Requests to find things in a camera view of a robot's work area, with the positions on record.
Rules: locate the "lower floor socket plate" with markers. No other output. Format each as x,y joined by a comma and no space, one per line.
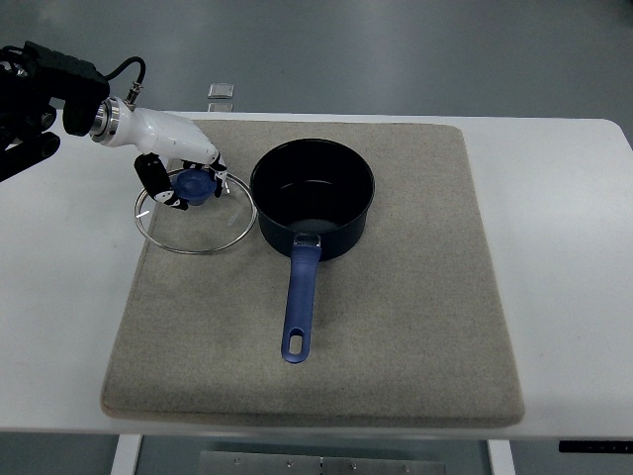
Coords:
224,107

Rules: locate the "black table control panel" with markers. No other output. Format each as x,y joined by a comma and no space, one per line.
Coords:
596,446

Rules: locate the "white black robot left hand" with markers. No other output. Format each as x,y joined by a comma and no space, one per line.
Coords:
178,165

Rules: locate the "metal table base plate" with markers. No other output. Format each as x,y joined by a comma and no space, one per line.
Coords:
224,462

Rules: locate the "dark blue saucepan blue handle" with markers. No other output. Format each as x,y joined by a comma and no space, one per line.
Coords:
312,197

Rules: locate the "white right table leg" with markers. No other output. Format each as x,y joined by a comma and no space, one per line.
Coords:
500,456

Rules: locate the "white left table leg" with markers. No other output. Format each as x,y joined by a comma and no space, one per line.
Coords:
126,454

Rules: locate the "white table leg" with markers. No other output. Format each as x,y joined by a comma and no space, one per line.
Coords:
500,456
126,454

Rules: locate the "glass pot lid blue knob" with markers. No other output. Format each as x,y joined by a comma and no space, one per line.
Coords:
209,226

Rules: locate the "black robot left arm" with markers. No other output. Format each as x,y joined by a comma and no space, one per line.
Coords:
31,77

